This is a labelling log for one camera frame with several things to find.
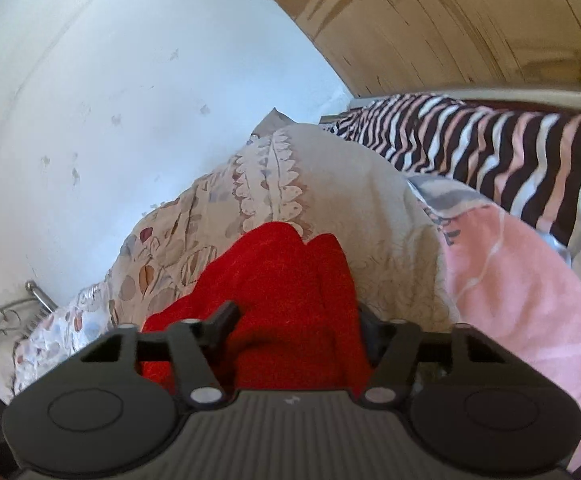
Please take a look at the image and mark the red knit garment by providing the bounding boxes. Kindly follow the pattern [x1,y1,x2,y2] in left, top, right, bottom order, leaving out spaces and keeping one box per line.
[140,220,374,397]

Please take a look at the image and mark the wooden wardrobe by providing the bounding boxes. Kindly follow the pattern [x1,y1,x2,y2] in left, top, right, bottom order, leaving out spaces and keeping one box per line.
[230,0,581,99]

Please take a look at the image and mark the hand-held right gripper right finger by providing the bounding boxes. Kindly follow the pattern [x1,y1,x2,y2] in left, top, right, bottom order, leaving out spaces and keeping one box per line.
[359,303,504,408]

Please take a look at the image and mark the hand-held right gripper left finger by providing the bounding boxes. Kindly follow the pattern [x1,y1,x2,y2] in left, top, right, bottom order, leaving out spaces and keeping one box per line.
[78,300,242,408]

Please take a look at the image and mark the grey pillow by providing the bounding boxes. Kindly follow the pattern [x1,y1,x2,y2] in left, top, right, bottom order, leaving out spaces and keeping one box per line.
[251,107,297,138]

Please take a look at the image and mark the striped blanket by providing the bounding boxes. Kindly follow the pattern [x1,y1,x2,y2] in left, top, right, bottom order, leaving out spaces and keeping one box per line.
[331,92,581,262]

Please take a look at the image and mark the floral duvet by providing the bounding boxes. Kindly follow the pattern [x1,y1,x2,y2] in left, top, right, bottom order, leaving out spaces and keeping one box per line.
[105,124,464,341]

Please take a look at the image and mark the pink cloth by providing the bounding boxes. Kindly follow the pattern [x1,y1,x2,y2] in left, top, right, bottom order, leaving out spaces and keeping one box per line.
[409,175,581,472]

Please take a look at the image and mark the metal headboard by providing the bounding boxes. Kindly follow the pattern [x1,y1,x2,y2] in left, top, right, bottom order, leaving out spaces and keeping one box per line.
[0,280,57,333]

